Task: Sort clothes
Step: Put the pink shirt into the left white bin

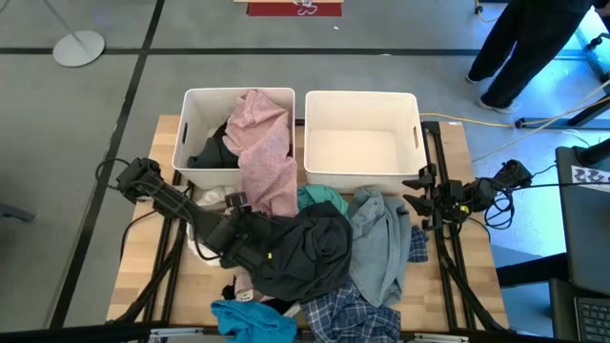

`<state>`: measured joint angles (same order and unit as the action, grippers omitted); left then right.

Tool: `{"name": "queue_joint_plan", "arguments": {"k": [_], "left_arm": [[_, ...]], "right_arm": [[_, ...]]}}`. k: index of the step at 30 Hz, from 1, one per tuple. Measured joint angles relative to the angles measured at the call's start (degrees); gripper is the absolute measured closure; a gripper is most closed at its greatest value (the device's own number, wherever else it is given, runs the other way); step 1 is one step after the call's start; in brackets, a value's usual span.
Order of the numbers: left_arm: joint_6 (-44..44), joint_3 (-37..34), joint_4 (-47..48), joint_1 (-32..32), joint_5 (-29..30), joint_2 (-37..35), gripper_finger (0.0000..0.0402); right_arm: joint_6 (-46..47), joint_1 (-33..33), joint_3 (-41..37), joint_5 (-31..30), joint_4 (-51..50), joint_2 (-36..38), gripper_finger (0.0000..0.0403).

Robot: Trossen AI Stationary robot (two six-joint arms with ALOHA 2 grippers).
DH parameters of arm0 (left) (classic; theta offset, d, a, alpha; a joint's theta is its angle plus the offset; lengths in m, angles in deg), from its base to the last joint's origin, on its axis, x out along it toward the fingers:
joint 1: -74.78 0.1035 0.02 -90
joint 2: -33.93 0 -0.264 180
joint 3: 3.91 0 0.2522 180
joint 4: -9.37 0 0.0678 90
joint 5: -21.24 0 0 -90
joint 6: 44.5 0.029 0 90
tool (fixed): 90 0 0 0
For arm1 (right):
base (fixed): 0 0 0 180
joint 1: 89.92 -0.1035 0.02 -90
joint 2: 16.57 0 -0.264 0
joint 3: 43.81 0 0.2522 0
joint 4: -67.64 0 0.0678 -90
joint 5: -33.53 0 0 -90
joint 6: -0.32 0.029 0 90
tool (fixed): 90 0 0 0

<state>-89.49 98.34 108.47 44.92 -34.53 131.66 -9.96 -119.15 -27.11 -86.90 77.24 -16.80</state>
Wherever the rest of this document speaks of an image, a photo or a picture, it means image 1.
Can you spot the red floor mat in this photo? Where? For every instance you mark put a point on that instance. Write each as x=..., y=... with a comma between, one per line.
x=276, y=9

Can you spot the white storage bin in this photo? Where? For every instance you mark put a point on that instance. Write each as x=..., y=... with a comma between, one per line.
x=362, y=152
x=200, y=109

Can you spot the blue plaid shirt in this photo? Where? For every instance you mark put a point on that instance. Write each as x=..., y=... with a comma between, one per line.
x=348, y=314

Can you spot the dark denim garment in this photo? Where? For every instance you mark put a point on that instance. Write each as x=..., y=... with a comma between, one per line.
x=310, y=252

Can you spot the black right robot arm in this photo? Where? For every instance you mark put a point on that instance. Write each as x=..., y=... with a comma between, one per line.
x=514, y=174

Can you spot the black frame crossbeam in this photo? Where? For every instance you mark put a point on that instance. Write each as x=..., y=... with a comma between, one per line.
x=71, y=334

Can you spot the black laptop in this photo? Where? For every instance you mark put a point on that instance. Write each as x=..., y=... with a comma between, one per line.
x=593, y=319

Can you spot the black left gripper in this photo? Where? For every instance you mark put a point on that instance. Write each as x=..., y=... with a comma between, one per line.
x=248, y=243

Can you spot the black desk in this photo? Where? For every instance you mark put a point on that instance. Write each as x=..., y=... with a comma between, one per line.
x=586, y=238

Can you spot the teal garment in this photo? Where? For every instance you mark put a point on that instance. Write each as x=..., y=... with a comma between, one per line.
x=321, y=195

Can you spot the bright blue garment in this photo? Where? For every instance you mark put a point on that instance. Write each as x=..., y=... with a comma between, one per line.
x=252, y=324

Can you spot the grey chair leg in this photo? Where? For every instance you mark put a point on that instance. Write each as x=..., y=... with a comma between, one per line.
x=14, y=212

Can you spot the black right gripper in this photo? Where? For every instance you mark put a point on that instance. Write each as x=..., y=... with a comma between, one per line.
x=453, y=202

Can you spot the black stand base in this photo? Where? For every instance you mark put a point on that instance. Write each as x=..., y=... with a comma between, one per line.
x=548, y=123

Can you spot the printed marker sheet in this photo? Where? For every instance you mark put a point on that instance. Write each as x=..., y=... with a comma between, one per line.
x=591, y=177

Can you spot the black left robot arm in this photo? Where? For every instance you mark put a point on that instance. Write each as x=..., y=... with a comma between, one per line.
x=162, y=195

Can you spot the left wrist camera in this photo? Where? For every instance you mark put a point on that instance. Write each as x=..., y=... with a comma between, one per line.
x=238, y=202

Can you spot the pink garment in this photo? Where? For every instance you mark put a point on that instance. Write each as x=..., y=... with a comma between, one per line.
x=262, y=152

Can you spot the person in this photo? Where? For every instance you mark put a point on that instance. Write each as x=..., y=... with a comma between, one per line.
x=519, y=47

